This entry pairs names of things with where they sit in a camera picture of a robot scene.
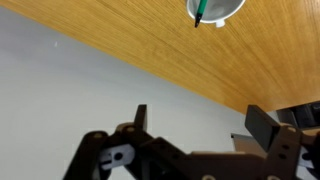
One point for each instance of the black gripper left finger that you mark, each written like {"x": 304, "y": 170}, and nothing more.
{"x": 140, "y": 116}

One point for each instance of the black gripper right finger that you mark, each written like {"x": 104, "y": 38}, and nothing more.
{"x": 261, "y": 128}

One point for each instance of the green pen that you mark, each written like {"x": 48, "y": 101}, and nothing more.
{"x": 201, "y": 10}

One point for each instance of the white printed mug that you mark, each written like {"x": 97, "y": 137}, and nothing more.
{"x": 221, "y": 10}

